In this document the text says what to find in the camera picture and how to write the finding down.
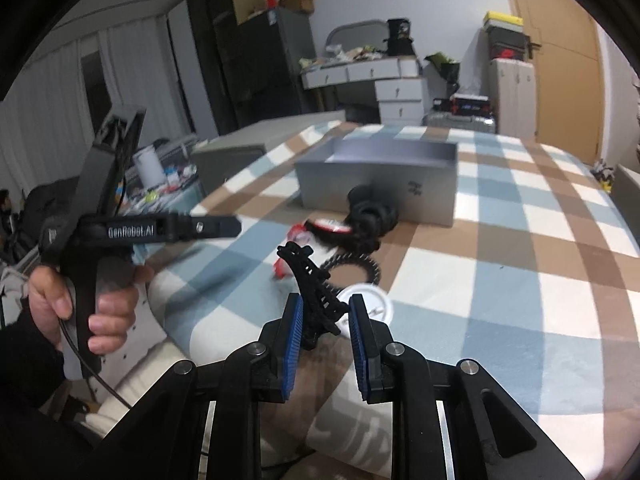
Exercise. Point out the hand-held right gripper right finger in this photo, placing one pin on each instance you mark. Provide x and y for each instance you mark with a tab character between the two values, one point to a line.
360	350

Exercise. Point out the dark grey cabinet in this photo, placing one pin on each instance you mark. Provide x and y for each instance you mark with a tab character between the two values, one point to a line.
292	60

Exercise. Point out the grey storage box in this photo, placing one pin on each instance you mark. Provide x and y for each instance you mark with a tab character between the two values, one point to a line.
400	170

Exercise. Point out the cluttered side table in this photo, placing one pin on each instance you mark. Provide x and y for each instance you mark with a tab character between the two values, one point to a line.
175	180

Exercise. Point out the yellow black shoe box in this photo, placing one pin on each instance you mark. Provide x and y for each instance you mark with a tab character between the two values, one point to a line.
502	17

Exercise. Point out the black red flat box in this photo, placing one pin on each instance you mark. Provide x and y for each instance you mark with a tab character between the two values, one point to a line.
465	105

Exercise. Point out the white round lid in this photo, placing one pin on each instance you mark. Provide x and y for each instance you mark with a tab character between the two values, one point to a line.
377	305

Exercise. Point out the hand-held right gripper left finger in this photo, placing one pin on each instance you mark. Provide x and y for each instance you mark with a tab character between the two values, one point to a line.
292	345

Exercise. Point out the person's left hand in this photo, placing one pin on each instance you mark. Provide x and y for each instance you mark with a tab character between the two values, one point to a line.
47	300

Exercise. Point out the red black shoe box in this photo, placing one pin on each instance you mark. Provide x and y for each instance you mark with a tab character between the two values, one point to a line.
507	51

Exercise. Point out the black wardrobe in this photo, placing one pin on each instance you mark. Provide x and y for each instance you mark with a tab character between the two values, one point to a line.
210	60

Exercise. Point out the black bag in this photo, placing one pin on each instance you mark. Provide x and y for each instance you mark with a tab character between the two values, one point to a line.
400	37

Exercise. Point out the pile of desk clutter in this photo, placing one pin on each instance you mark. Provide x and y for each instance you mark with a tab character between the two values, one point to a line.
345	55

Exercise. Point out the person's left forearm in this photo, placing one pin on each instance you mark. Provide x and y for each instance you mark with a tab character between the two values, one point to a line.
27	360

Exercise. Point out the open cardboard box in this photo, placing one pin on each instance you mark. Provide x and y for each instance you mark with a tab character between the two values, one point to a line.
300	4

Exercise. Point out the white curtain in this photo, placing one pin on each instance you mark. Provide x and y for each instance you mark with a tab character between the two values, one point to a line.
50	110

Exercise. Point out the red white hair clip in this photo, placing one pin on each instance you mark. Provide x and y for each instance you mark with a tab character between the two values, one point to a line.
327	225

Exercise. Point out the dark wrapped bouquet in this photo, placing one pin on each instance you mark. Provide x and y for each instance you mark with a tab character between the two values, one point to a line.
445	67

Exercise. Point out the white upright suitcase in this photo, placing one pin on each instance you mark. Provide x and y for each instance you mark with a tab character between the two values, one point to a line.
515	95

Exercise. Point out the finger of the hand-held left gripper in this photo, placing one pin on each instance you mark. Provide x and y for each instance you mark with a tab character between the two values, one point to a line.
215	226

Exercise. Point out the black toothed banana hair clip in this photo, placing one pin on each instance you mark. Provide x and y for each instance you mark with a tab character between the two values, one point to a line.
307	280

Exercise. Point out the silver suitcase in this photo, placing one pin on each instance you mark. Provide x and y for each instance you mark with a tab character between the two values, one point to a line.
460	121

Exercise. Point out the white desk with drawers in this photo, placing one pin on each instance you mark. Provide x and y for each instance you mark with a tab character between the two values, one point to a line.
395	92

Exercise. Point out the red plastic accessory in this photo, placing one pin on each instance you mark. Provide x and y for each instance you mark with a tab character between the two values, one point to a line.
295	234

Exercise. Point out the wooden door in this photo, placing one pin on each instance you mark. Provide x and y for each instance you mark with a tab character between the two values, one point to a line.
555	35

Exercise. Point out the black backpack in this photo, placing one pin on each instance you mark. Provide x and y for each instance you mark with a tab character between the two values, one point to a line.
30	215

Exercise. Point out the grey framed mirror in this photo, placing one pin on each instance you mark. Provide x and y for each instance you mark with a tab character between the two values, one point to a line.
350	32

